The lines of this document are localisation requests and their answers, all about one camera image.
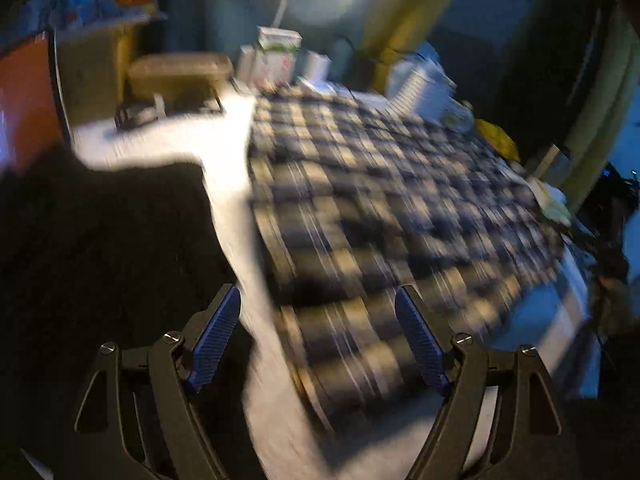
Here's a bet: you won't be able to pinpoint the black folded garment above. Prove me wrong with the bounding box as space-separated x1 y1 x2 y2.
1 146 262 479

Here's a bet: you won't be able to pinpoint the white textured tablecloth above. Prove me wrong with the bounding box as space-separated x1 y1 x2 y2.
74 91 587 479

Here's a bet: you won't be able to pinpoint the white plastic basket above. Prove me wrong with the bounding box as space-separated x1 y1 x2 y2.
385 58 456 122

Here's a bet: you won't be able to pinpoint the tan lidded box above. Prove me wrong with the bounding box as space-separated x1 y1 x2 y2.
127 52 233 103

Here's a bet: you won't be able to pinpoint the green white milk carton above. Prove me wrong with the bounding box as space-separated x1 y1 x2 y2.
250 27 303 87

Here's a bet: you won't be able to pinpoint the plaid pants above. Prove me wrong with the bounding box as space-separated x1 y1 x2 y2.
247 88 563 431

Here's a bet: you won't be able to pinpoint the coiled black cable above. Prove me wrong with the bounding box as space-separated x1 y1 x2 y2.
113 94 224 131

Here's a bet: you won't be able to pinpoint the yellow snack bag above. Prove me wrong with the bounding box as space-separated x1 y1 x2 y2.
475 119 521 162

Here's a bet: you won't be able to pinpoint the right yellow green curtain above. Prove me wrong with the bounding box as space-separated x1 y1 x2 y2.
561 8 639 212

